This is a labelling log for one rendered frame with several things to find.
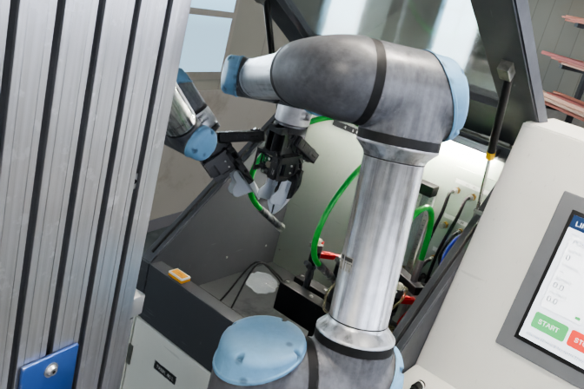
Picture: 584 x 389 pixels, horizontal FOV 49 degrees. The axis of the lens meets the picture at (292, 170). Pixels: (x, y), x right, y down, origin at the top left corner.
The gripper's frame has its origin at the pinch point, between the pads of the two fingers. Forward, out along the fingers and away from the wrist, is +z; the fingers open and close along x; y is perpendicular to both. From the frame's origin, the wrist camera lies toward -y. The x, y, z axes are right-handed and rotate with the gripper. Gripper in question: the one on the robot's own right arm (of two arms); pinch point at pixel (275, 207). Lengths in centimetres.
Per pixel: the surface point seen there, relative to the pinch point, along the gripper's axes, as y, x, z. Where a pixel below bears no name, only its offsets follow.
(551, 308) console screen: -21, 58, 0
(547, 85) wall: -747, -157, 11
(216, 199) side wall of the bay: -13.6, -29.2, 12.5
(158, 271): 6.4, -25.6, 28.1
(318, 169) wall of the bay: -48, -21, 4
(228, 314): 5.0, -1.8, 27.7
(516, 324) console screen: -20, 53, 7
